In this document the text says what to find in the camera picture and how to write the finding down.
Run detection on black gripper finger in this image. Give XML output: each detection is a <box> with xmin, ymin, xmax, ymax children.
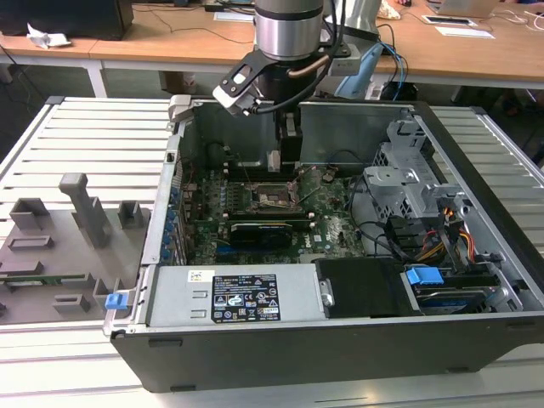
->
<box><xmin>279</xmin><ymin>133</ymin><xmax>303</xmax><ymax>173</ymax></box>

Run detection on thin metal locking lever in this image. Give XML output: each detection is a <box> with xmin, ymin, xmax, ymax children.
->
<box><xmin>298</xmin><ymin>184</ymin><xmax>326</xmax><ymax>205</ymax></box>
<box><xmin>237</xmin><ymin>156</ymin><xmax>257</xmax><ymax>191</ymax></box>

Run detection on blue expansion slot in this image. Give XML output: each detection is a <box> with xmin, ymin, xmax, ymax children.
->
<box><xmin>215</xmin><ymin>242</ymin><xmax>239</xmax><ymax>264</ymax></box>

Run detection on white paper sheet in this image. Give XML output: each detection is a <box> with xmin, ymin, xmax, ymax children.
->
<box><xmin>213</xmin><ymin>11</ymin><xmax>257</xmax><ymax>23</ymax></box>
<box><xmin>433</xmin><ymin>25</ymin><xmax>496</xmax><ymax>40</ymax></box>

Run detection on green motherboard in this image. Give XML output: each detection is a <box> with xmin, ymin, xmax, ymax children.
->
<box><xmin>176</xmin><ymin>163</ymin><xmax>371</xmax><ymax>267</ymax></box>

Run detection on pale blue teach pendant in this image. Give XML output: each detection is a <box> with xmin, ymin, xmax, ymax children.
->
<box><xmin>334</xmin><ymin>42</ymin><xmax>384</xmax><ymax>98</ymax></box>

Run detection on wooden desk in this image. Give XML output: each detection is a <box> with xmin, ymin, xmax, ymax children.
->
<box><xmin>0</xmin><ymin>0</ymin><xmax>544</xmax><ymax>93</ymax></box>

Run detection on brown cardboard box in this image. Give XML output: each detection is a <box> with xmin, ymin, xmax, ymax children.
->
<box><xmin>160</xmin><ymin>70</ymin><xmax>199</xmax><ymax>94</ymax></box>

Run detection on silver drive cage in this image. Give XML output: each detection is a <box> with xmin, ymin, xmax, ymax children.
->
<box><xmin>363</xmin><ymin>118</ymin><xmax>468</xmax><ymax>222</ymax></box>

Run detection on beige bag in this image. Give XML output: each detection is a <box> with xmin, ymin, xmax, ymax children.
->
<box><xmin>380</xmin><ymin>0</ymin><xmax>403</xmax><ymax>20</ymax></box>

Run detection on black rating label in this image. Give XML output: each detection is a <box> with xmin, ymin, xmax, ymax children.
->
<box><xmin>211</xmin><ymin>274</ymin><xmax>281</xmax><ymax>323</ymax></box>

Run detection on black plastic shroud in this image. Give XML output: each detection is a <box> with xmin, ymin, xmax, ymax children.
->
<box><xmin>314</xmin><ymin>257</ymin><xmax>422</xmax><ymax>320</ymax></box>

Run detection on hard disk in blue carrier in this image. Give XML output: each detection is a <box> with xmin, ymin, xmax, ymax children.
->
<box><xmin>403</xmin><ymin>263</ymin><xmax>502</xmax><ymax>316</ymax></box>

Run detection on flat tablet device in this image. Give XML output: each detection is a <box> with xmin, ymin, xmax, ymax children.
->
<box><xmin>422</xmin><ymin>14</ymin><xmax>476</xmax><ymax>27</ymax></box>

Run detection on grey power supply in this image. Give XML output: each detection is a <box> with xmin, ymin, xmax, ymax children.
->
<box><xmin>146</xmin><ymin>263</ymin><xmax>328</xmax><ymax>329</ymax></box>

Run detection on black and grey PC case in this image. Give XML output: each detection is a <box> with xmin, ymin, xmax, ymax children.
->
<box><xmin>104</xmin><ymin>95</ymin><xmax>544</xmax><ymax>394</ymax></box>

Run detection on silver laptop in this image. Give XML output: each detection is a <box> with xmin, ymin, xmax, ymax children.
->
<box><xmin>427</xmin><ymin>0</ymin><xmax>498</xmax><ymax>19</ymax></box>

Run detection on black computer box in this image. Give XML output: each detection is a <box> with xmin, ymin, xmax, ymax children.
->
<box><xmin>0</xmin><ymin>0</ymin><xmax>135</xmax><ymax>42</ymax></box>

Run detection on crumpled white paper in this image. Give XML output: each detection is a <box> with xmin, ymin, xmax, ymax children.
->
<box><xmin>25</xmin><ymin>23</ymin><xmax>72</xmax><ymax>48</ymax></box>

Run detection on blue case latch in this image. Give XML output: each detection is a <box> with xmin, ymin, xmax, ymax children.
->
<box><xmin>104</xmin><ymin>292</ymin><xmax>130</xmax><ymax>312</ymax></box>

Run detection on grey parts rack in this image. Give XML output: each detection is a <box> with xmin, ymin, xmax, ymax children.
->
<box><xmin>0</xmin><ymin>172</ymin><xmax>155</xmax><ymax>327</ymax></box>

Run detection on green RAM stick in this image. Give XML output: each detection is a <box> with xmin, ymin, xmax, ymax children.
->
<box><xmin>0</xmin><ymin>274</ymin><xmax>88</xmax><ymax>285</ymax></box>

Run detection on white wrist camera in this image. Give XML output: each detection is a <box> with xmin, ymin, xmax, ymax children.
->
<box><xmin>211</xmin><ymin>53</ymin><xmax>267</xmax><ymax>119</ymax></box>

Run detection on black fan cable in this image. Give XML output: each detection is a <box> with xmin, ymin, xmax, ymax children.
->
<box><xmin>329</xmin><ymin>148</ymin><xmax>377</xmax><ymax>179</ymax></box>

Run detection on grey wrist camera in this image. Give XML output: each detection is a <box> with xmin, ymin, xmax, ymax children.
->
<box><xmin>330</xmin><ymin>44</ymin><xmax>364</xmax><ymax>78</ymax></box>

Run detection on grey case latch handle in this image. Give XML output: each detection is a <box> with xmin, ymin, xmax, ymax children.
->
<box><xmin>167</xmin><ymin>94</ymin><xmax>196</xmax><ymax>125</ymax></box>

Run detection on blue cable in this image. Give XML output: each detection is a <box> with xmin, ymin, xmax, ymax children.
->
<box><xmin>377</xmin><ymin>23</ymin><xmax>410</xmax><ymax>101</ymax></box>

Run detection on red yellow power wires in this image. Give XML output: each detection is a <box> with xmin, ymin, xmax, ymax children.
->
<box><xmin>416</xmin><ymin>229</ymin><xmax>447</xmax><ymax>263</ymax></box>

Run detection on orange yellow power wires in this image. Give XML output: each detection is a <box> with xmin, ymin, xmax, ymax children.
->
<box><xmin>450</xmin><ymin>223</ymin><xmax>476</xmax><ymax>261</ymax></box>

